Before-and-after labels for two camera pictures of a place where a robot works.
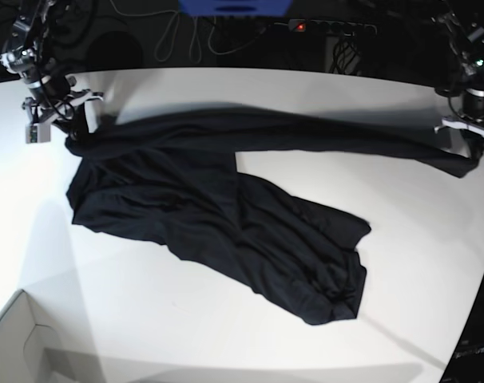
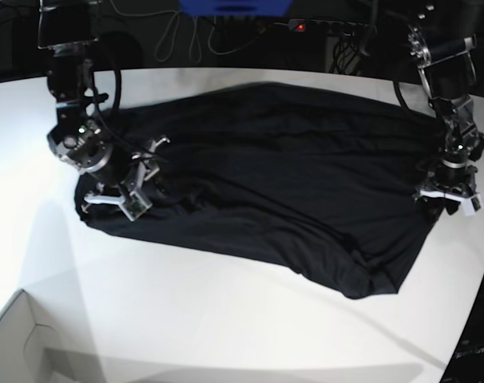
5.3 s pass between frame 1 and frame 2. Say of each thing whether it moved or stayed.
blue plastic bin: stayed
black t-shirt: moved
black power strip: stayed
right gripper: moved
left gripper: moved
